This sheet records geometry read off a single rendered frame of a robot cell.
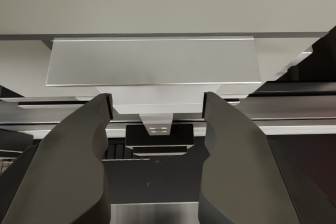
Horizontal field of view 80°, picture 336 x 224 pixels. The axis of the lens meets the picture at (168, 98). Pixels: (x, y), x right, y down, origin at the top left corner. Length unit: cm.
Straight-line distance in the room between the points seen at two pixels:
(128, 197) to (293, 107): 51
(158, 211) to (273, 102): 37
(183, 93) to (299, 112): 38
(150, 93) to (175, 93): 2
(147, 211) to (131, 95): 9
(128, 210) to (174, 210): 3
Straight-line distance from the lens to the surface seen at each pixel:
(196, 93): 15
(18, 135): 51
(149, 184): 67
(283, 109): 49
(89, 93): 16
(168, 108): 19
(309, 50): 20
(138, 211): 17
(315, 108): 52
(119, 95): 16
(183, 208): 17
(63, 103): 20
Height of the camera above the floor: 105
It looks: 18 degrees down
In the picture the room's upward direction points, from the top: 179 degrees clockwise
